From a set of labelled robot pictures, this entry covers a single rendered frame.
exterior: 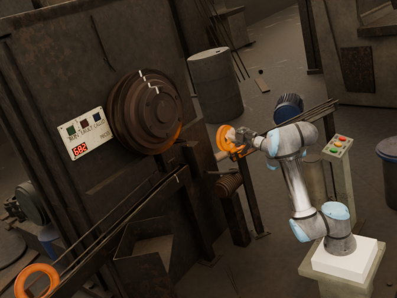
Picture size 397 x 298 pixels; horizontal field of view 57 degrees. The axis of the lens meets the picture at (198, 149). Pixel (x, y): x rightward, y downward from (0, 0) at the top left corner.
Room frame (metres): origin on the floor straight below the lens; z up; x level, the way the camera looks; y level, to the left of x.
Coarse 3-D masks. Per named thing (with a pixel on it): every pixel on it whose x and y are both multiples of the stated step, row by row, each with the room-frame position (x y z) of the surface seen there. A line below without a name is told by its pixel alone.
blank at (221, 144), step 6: (222, 126) 1.98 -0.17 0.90; (228, 126) 1.99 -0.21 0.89; (222, 132) 1.95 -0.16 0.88; (216, 138) 1.94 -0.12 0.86; (222, 138) 1.93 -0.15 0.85; (222, 144) 1.92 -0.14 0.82; (228, 144) 1.96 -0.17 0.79; (234, 144) 2.00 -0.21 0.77; (222, 150) 1.94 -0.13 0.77; (228, 150) 1.95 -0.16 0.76
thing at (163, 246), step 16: (128, 224) 1.55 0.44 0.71; (144, 224) 1.54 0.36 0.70; (160, 224) 1.53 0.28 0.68; (128, 240) 1.49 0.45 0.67; (144, 240) 1.54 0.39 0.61; (160, 240) 1.50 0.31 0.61; (128, 256) 1.43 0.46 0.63; (144, 256) 1.28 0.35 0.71; (160, 256) 1.39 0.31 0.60; (128, 272) 1.29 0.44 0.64; (144, 272) 1.28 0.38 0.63; (160, 272) 1.27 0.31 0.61; (160, 288) 1.41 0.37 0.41
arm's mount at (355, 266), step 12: (360, 240) 1.37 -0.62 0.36; (372, 240) 1.35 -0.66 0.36; (324, 252) 1.36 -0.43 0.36; (360, 252) 1.30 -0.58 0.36; (372, 252) 1.29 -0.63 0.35; (312, 264) 1.34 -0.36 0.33; (324, 264) 1.30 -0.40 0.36; (336, 264) 1.27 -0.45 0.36; (348, 264) 1.25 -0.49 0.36; (360, 264) 1.23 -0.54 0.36; (348, 276) 1.23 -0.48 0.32; (360, 276) 1.19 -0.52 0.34
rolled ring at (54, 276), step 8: (32, 264) 1.39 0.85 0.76; (40, 264) 1.40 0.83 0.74; (24, 272) 1.35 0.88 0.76; (32, 272) 1.37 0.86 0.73; (48, 272) 1.39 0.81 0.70; (56, 272) 1.40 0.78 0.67; (16, 280) 1.33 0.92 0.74; (24, 280) 1.33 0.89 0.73; (56, 280) 1.38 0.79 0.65; (16, 288) 1.30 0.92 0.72; (16, 296) 1.29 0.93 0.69; (24, 296) 1.30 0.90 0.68
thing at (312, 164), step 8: (304, 160) 2.00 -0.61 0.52; (312, 160) 1.97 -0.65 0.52; (320, 160) 1.96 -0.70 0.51; (304, 168) 1.99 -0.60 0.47; (312, 168) 1.95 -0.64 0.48; (320, 168) 1.95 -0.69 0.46; (312, 176) 1.96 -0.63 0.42; (320, 176) 1.95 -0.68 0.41; (312, 184) 1.96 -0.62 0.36; (320, 184) 1.95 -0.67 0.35; (312, 192) 1.97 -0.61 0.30; (320, 192) 1.95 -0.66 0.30; (312, 200) 1.98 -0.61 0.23; (320, 200) 1.95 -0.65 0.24; (320, 208) 1.95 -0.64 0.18
